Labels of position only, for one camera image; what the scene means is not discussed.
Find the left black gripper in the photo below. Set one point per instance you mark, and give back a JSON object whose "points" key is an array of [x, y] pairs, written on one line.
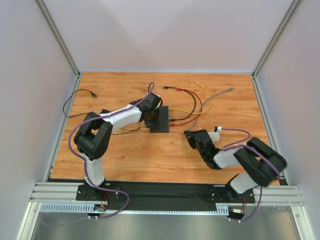
{"points": [[152, 116]]}

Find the black network switch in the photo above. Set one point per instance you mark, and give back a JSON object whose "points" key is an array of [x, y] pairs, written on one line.
{"points": [[161, 122]]}

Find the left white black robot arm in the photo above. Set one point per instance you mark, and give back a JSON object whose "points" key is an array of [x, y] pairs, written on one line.
{"points": [[92, 136]]}

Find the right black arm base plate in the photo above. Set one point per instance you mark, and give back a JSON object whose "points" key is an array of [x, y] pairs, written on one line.
{"points": [[225, 195]]}

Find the aluminium front frame rail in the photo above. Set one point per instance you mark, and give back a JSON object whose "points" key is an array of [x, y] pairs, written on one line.
{"points": [[65, 192]]}

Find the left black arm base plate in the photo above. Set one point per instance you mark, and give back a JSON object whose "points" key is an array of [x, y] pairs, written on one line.
{"points": [[86, 192]]}

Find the slotted grey cable duct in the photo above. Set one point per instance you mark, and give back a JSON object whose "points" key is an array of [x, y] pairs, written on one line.
{"points": [[91, 208]]}

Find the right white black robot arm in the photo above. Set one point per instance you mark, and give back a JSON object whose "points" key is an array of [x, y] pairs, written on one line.
{"points": [[261, 164]]}

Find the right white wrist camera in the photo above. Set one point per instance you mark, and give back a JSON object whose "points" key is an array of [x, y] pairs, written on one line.
{"points": [[215, 133]]}

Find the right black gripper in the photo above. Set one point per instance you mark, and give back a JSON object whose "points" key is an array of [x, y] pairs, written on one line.
{"points": [[200, 141]]}

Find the black cloth strip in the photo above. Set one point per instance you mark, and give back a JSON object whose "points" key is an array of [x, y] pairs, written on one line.
{"points": [[159, 196]]}

